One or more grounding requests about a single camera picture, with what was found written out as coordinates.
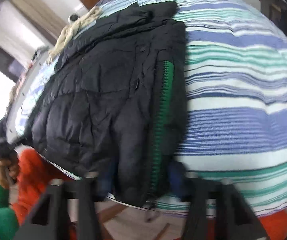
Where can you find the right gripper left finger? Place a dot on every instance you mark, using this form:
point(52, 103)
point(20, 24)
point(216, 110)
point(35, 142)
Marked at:
point(49, 218)

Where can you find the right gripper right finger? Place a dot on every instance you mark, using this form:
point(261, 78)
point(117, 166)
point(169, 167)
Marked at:
point(234, 218)

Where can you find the black puffer jacket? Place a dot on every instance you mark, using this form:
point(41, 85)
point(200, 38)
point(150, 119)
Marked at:
point(116, 103)

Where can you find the green sleeve forearm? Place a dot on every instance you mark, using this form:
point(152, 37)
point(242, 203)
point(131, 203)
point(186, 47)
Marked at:
point(8, 220)

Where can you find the person left hand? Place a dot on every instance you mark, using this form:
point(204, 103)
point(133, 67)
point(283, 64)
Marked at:
point(9, 170)

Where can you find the striped bed sheet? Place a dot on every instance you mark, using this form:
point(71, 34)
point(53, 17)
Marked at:
point(236, 89)

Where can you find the white drawer cabinet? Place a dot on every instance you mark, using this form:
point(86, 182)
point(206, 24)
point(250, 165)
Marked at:
point(30, 88)

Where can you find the white sheer curtain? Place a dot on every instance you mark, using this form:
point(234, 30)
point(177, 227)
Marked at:
point(18, 37)

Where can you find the cream knitted garment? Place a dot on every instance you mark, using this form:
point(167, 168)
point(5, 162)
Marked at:
point(71, 30)

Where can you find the white round heater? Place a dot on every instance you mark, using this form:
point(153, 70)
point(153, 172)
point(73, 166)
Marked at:
point(72, 18)

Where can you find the beige curtain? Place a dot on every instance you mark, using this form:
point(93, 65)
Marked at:
point(41, 16)

